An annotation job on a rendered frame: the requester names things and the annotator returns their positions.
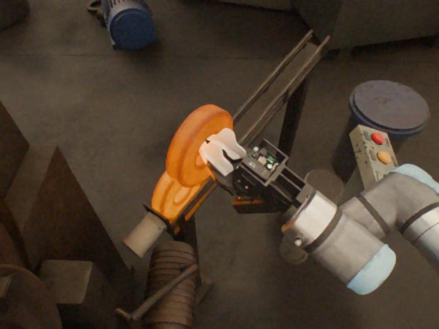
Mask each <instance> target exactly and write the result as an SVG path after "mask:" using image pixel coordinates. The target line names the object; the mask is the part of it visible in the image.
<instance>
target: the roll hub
mask: <svg viewBox="0 0 439 329"><path fill-rule="evenodd" d="M11 273H21V275H22V277H23V283H24V286H25V290H24V292H23V295H22V298H21V301H20V303H19V305H18V306H17V307H15V308H13V309H11V310H10V311H8V312H6V313H0V329H63V327H62V323H61V320H60V316H59V313H58V309H57V307H56V303H55V301H54V299H53V297H52V295H51V293H50V292H49V290H48V288H47V287H46V286H45V284H44V283H43V282H42V281H41V280H40V279H39V278H38V276H36V275H34V274H33V273H32V272H30V271H28V270H26V269H24V268H22V267H19V266H16V265H9V264H0V278H1V277H2V276H6V275H8V274H11Z"/></svg>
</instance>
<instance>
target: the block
mask: <svg viewBox="0 0 439 329"><path fill-rule="evenodd" d="M37 276H38V278H39V279H40V280H41V281H42V282H43V283H44V284H45V286H46V287H47V288H48V290H49V292H50V293H51V295H52V297H53V299H54V301H55V303H56V307H57V309H58V313H59V316H60V320H61V323H62V324H64V325H66V326H67V327H69V328H70V329H117V325H118V320H119V318H118V317H116V315H115V311H116V309H117V307H121V303H122V300H121V297H120V295H119V294H118V292H116V290H115V289H114V288H113V285H112V284H111V283H110V282H109V281H108V280H107V279H106V277H105V276H104V275H103V273H102V272H101V271H100V270H99V268H98V267H97V266H96V264H95V263H93V262H92V261H90V260H44V261H43V262H42V263H41V265H40V269H39V271H38V274H37Z"/></svg>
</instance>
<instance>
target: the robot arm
mask: <svg viewBox="0 0 439 329"><path fill-rule="evenodd" d="M267 144H268V145H269V146H270V147H271V148H272V149H274V150H275V151H277V152H278V153H279V154H280V155H279V156H278V157H276V156H275V155H273V154H272V153H271V152H269V150H267V149H266V147H267ZM259 147H260V148H261V149H262V150H260V149H259V148H258V147H255V146H254V148H253V149H252V150H251V149H249V148H247V147H242V146H241V145H238V144H237V142H236V140H235V134H234V132H233V131H232V130H230V129H227V128H225V129H223V130H222V131H221V132H220V133H219V134H217V135H215V134H214V135H212V136H210V137H208V138H207V139H206V140H205V141H204V142H203V144H202V145H201V148H200V150H199V152H200V155H201V157H202V159H203V161H204V163H205V165H206V168H207V169H208V170H209V172H210V174H211V175H212V177H213V179H214V180H215V183H216V184H217V185H218V186H219V187H220V188H222V189H224V190H225V191H228V192H229V193H230V194H231V195H232V196H233V195H234V194H236V195H237V196H236V198H235V200H234V202H233V203H232V206H233V208H234V209H235V210H236V211H237V213H238V214H254V213H276V212H279V211H280V213H279V215H278V217H277V218H276V220H277V221H278V222H279V223H280V224H282V225H283V227H282V228H281V231H282V233H283V234H284V235H285V236H288V237H289V238H290V239H291V240H292V241H293V242H295V244H296V245H297V246H300V247H301V248H302V249H303V250H305V251H306V253H307V254H308V255H310V257H312V258H314V259H315V260H317V261H318V262H319V263H320V264H321V265H322V266H323V267H325V268H326V269H328V270H329V271H330V272H331V273H332V274H333V275H334V276H336V277H337V278H338V279H340V280H341V281H342V282H343V283H344V284H345V285H347V286H346V287H348V288H351V289H352V290H353V291H354V292H356V293H357V294H359V295H366V294H367V293H369V292H371V291H373V290H374V289H376V288H377V287H379V286H380V285H381V284H382V283H383V282H384V281H385V279H386V278H387V277H388V276H389V275H390V273H391V271H392V268H393V266H394V264H395V260H396V257H395V254H394V252H393V251H392V250H391V249H390V248H389V247H388V245H386V244H385V245H384V244H383V243H382V242H381V241H380V239H381V238H382V237H384V236H385V235H387V234H389V233H391V232H393V231H394V230H396V229H397V230H398V231H399V232H400V233H401V234H402V235H403V236H404V237H405V238H407V239H408V240H409V241H410V242H411V243H412V245H413V246H414V247H415V248H416V249H417V250H418V252H419V253H420V254H421V255H422V256H423V258H424V259H425V260H426V261H427V262H428V263H429V264H430V265H431V266H432V267H433V269H435V270H436V271H437V273H438V274H439V183H437V181H435V180H434V179H433V178H432V177H431V176H430V175H428V174H427V173H425V172H424V171H423V170H422V169H419V168H418V167H416V166H414V165H412V164H404V165H403V166H401V167H399V168H398V169H396V170H394V171H390V172H389V173H388V174H387V175H386V176H385V177H383V178H381V179H380V180H379V181H377V182H375V183H374V184H373V185H371V186H369V187H368V189H366V190H365V191H364V192H362V193H360V194H358V195H357V196H355V197H353V198H351V199H350V200H348V201H347V202H346V203H344V204H342V205H341V206H340V207H337V205H336V204H334V203H333V202H332V201H330V200H329V199H327V198H326V197H325V196H324V195H323V194H321V193H320V192H318V191H317V190H314V191H313V187H311V186H310V184H308V183H307V182H306V181H304V180H303V179H302V178H300V177H299V176H297V175H296V174H295V173H294V172H293V171H291V170H290V169H289V168H287V167H286V166H285V162H286V161H287V160H288V158H289V157H288V156H286V155H285V154H284V153H282V152H281V151H279V150H278V149H277V148H275V146H274V145H273V144H271V143H270V142H269V141H268V140H266V139H265V138H264V139H262V140H261V142H260V143H259ZM267 153H268V154H269V155H271V157H270V156H268V155H267ZM272 157H273V158H274V159H273V158H272ZM240 161H241V162H240ZM235 162H240V164H239V165H237V167H236V168H235V169H234V171H233V166H232V164H231V163H235ZM232 171H233V172H232ZM231 172H232V173H231Z"/></svg>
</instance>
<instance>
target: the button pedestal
mask: <svg viewBox="0 0 439 329"><path fill-rule="evenodd" d="M364 131H366V132H368V134H369V137H370V141H369V140H366V137H365V135H364ZM374 132H378V133H380V134H381V135H382V137H383V139H384V142H383V143H382V144H378V143H376V142H374V140H373V138H372V134H373V133H374ZM349 136H350V138H351V143H352V146H353V151H354V154H355V158H356V161H357V166H356V167H355V170H354V171H353V173H352V175H351V177H350V178H349V180H348V182H347V184H346V186H345V188H344V190H343V193H342V196H341V197H340V199H339V201H338V203H337V204H336V205H337V207H340V206H341V205H342V204H344V203H346V202H347V201H348V200H350V199H351V198H353V197H355V196H357V195H358V194H360V193H362V192H364V191H365V190H366V189H368V187H369V186H371V185H373V184H374V183H375V182H377V181H379V180H378V177H377V173H376V171H380V172H381V176H382V178H383V177H385V174H386V173H387V172H390V171H394V170H396V169H398V168H399V164H398V162H397V159H396V156H395V154H394V151H392V148H391V145H390V142H389V139H388V135H387V134H386V133H385V132H381V131H379V130H374V129H372V128H369V127H365V126H362V125H358V126H357V127H356V128H355V129H354V130H353V131H352V132H351V133H350V134H349ZM369 149H370V150H373V151H374V153H375V156H376V159H377V160H373V159H372V157H371V155H370V151H369ZM380 151H384V152H386V153H387V154H388V155H389V156H390V162H389V163H384V162H382V161H381V160H380V159H379V157H378V153H379V152H380Z"/></svg>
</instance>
